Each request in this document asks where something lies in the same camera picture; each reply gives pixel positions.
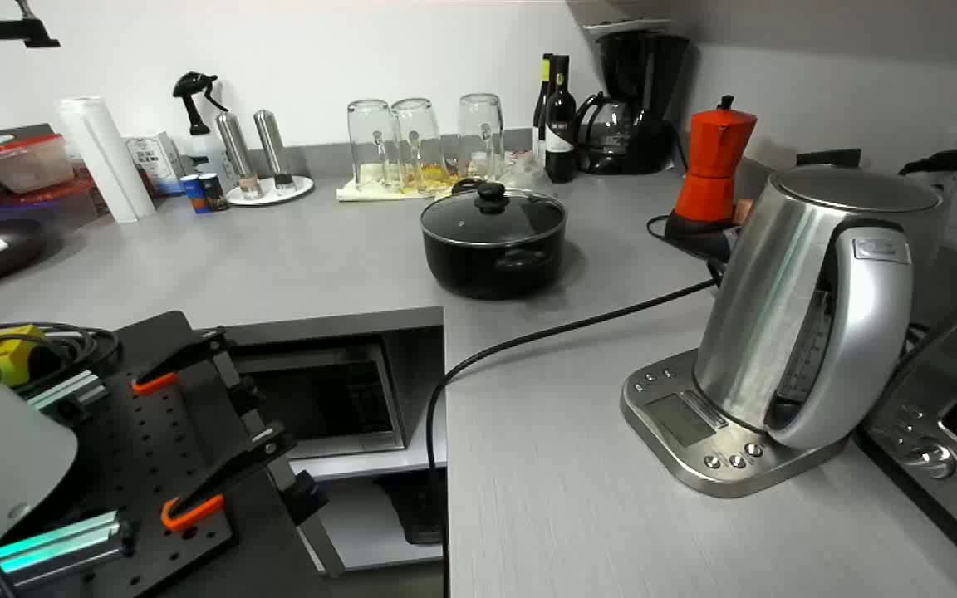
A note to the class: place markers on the spray bottle with black trigger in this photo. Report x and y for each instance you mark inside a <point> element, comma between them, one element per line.
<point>201,120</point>

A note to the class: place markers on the white paper towel roll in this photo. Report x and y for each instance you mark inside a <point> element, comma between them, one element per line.
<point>109,160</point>

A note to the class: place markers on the red moka pot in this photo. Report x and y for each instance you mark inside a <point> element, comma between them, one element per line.
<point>713,166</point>

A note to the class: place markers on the stainless kettle base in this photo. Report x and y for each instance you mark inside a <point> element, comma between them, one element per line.
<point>672,426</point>

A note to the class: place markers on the stainless steel electric kettle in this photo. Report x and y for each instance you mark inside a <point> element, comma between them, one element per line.
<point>766,299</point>

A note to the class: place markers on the clear container with red lid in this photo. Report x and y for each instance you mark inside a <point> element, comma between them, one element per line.
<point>24,165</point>

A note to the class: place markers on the round white tray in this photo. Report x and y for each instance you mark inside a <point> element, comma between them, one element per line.
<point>282,194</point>

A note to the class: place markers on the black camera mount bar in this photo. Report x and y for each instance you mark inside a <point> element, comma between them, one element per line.
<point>2,31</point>

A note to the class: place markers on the stainless steel toaster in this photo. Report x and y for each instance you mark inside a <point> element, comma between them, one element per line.
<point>948,411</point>

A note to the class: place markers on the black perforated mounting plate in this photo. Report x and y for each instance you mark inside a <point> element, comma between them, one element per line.
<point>134,442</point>

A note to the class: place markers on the teal glowing light bar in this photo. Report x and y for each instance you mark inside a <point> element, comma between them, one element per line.
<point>53,547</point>

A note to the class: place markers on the upturned clear drinking glass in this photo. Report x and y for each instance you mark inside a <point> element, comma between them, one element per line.
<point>370,144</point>
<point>480,129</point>
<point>418,139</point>

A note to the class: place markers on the wall outlet with black plug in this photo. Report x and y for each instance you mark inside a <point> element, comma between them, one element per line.
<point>954,165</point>

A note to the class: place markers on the dark wine bottle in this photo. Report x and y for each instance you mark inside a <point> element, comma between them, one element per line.
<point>555,119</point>

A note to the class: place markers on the black cooking pot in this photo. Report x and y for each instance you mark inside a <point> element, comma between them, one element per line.
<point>491,274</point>

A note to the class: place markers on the blue drink can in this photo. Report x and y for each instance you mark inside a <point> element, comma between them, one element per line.
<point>203,189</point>

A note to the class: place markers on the black drip coffee maker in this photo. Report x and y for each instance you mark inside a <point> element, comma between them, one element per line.
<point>638,102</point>

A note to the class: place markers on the glass lid with black knob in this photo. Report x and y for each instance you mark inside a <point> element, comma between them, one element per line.
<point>492,215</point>

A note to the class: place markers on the white printed dish towel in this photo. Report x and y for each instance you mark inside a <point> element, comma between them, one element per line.
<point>375,194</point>

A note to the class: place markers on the grey robot base shell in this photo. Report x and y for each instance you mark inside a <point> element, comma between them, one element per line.
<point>2,466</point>

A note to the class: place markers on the steel pepper grinder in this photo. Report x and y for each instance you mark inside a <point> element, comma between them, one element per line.
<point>270,144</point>
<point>234,151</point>

